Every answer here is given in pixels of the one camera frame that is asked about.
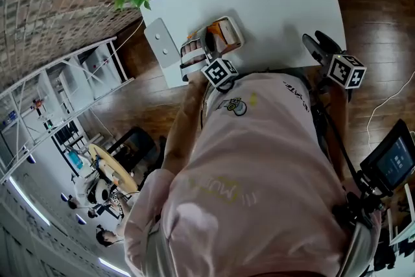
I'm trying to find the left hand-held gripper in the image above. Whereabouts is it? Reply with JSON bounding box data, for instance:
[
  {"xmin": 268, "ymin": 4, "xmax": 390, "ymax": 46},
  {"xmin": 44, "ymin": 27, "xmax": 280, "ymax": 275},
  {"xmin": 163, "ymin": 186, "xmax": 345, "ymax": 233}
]
[{"xmin": 186, "ymin": 25, "xmax": 239, "ymax": 90}]

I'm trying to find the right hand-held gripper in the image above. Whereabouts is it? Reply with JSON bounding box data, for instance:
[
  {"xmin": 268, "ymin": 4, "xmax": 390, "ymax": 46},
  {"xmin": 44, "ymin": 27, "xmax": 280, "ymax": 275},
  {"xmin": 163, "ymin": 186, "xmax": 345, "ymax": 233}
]
[{"xmin": 302, "ymin": 30, "xmax": 368, "ymax": 103}]

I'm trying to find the person's left forearm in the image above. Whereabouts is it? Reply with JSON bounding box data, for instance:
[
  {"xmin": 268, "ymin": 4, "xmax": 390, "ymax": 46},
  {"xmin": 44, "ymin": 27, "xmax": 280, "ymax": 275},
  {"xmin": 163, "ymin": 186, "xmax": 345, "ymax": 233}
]
[{"xmin": 161, "ymin": 76, "xmax": 211, "ymax": 178}]

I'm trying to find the person's right forearm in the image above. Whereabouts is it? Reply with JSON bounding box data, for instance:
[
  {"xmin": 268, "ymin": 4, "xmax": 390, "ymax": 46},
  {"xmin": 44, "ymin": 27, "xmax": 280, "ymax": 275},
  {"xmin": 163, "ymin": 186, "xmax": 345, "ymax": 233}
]
[{"xmin": 324, "ymin": 84, "xmax": 353, "ymax": 182}]

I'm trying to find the person's left hand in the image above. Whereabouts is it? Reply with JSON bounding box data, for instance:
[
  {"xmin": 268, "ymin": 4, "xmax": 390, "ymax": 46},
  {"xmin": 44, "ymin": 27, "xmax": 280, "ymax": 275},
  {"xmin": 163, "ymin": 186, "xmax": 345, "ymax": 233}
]
[{"xmin": 180, "ymin": 40, "xmax": 209, "ymax": 82}]

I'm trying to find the grey metal plate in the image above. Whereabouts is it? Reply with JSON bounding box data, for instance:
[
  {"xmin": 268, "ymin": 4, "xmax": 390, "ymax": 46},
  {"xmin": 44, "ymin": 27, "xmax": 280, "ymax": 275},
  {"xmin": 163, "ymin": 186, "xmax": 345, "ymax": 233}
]
[{"xmin": 143, "ymin": 18, "xmax": 189, "ymax": 88}]

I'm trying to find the black chair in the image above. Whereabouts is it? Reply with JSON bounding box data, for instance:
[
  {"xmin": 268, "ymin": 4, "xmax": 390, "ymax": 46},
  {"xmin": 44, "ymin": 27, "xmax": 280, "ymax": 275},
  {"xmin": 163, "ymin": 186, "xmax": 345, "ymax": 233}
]
[{"xmin": 106, "ymin": 126, "xmax": 168, "ymax": 186}]

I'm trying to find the black monitor screen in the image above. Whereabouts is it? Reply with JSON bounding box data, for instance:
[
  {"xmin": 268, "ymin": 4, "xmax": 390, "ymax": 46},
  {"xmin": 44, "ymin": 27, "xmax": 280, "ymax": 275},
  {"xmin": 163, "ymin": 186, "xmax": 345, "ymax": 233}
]
[{"xmin": 359, "ymin": 119, "xmax": 415, "ymax": 197}]

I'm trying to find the person's pink shirt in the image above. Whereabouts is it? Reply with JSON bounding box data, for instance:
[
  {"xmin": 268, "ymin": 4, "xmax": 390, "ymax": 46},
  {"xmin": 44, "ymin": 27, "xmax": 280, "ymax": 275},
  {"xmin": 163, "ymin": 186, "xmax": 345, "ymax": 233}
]
[{"xmin": 124, "ymin": 72, "xmax": 383, "ymax": 277}]

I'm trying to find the white metal shelf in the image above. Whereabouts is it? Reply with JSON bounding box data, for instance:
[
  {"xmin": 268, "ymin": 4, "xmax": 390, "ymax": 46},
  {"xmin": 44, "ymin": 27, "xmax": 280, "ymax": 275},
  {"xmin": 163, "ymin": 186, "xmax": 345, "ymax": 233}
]
[{"xmin": 0, "ymin": 36, "xmax": 136, "ymax": 184}]

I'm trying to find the round wooden table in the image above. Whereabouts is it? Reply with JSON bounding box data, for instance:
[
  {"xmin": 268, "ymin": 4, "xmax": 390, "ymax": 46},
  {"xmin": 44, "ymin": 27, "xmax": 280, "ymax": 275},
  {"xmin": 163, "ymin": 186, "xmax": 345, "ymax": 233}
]
[{"xmin": 88, "ymin": 143, "xmax": 139, "ymax": 195}]

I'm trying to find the blue container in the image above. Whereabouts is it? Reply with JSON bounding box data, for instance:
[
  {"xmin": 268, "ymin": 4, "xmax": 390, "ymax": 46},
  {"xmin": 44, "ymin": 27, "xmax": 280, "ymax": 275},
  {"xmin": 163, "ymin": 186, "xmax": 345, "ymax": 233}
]
[{"xmin": 67, "ymin": 152, "xmax": 84, "ymax": 170}]

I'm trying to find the white round machine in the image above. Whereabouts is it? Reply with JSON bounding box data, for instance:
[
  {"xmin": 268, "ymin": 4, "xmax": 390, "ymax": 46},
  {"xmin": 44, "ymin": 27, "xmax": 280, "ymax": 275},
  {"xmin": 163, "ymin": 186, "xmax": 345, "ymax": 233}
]
[{"xmin": 86, "ymin": 178, "xmax": 112, "ymax": 205}]

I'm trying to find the white desk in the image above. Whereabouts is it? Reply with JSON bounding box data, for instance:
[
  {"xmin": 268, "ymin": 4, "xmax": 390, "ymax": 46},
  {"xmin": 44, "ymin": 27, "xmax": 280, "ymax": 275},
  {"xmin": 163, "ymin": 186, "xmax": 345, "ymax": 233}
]
[{"xmin": 387, "ymin": 183, "xmax": 415, "ymax": 247}]

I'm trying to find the white cable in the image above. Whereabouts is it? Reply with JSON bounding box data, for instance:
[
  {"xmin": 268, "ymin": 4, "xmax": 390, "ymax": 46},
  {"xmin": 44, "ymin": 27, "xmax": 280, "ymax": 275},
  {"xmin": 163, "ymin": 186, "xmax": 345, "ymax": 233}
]
[{"xmin": 366, "ymin": 69, "xmax": 415, "ymax": 153}]

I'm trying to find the black strap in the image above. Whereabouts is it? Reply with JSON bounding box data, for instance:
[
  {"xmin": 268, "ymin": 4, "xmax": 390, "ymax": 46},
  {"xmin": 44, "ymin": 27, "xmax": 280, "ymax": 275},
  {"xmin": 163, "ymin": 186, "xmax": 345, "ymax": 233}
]
[{"xmin": 310, "ymin": 84, "xmax": 361, "ymax": 180}]

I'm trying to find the black rig mount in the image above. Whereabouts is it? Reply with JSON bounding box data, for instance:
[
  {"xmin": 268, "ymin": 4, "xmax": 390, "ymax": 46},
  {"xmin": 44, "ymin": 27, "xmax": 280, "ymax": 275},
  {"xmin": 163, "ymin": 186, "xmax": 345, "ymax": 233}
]
[{"xmin": 332, "ymin": 171, "xmax": 392, "ymax": 233}]

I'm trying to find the grey shoulder strap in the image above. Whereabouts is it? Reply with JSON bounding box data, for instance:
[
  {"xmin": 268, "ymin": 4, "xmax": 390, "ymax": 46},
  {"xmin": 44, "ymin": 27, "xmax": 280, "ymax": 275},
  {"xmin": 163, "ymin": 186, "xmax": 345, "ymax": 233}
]
[{"xmin": 337, "ymin": 220, "xmax": 381, "ymax": 277}]

